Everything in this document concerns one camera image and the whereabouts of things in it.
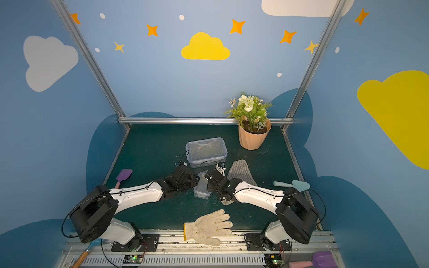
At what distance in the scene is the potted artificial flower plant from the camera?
0.92m

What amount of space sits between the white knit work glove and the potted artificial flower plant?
1.51ft

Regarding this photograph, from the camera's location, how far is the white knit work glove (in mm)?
769
